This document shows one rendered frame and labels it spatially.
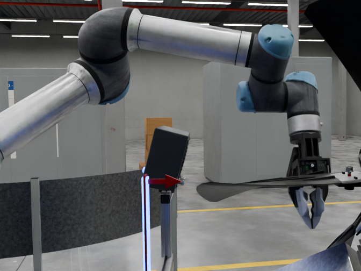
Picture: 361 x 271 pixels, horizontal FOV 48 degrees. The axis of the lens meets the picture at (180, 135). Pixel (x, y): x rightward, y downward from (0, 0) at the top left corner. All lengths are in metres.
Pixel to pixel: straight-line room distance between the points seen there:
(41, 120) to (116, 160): 4.01
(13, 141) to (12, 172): 5.95
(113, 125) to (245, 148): 2.80
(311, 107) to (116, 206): 1.72
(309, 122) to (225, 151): 5.89
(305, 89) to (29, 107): 0.62
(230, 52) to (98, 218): 1.74
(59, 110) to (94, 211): 1.54
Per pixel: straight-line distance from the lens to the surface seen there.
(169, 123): 8.74
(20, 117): 0.91
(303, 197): 0.96
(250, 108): 0.96
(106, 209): 2.46
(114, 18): 0.92
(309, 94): 0.99
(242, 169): 6.95
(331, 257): 0.73
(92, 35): 0.94
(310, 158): 0.93
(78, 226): 2.41
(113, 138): 4.89
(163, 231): 1.26
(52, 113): 0.93
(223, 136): 6.80
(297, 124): 0.97
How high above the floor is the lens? 1.30
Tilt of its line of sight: 3 degrees down
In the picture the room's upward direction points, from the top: 1 degrees counter-clockwise
